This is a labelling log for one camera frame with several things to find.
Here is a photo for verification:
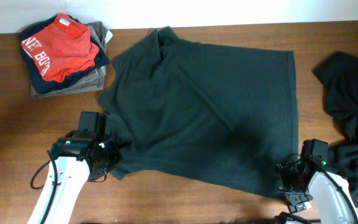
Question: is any dark teal t-shirt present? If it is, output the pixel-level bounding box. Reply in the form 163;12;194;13
99;28;298;198

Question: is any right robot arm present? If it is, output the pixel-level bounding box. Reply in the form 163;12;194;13
272;139;358;224

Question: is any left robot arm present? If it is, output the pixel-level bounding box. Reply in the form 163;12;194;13
28;111;122;223

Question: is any folded grey garment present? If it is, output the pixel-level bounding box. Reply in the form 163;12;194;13
30;21;113;98

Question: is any black garment pile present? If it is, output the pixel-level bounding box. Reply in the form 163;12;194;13
313;52;358;207

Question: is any folded orange printed t-shirt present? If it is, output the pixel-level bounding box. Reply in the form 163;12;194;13
21;13;99;83

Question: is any folded navy blue garment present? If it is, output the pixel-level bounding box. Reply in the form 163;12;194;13
19;16;109;95

